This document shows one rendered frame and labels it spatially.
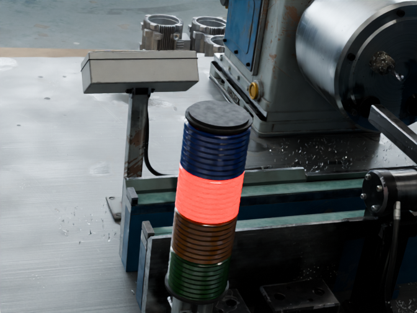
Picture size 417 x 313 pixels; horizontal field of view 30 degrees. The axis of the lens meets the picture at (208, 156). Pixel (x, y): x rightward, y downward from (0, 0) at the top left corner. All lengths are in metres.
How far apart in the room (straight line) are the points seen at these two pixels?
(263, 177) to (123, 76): 0.26
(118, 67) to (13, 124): 0.46
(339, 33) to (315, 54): 0.07
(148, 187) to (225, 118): 0.48
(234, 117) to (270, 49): 0.90
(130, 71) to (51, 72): 0.68
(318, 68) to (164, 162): 0.34
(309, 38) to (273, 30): 0.14
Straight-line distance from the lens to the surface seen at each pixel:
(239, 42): 1.69
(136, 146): 1.26
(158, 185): 1.15
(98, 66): 1.17
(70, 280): 1.16
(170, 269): 0.76
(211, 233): 0.72
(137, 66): 1.19
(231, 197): 0.70
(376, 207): 1.03
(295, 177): 1.23
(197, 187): 0.69
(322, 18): 1.43
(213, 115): 0.68
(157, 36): 3.66
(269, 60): 1.58
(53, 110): 1.66
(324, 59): 1.39
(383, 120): 1.24
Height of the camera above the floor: 1.50
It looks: 27 degrees down
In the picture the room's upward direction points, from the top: 7 degrees clockwise
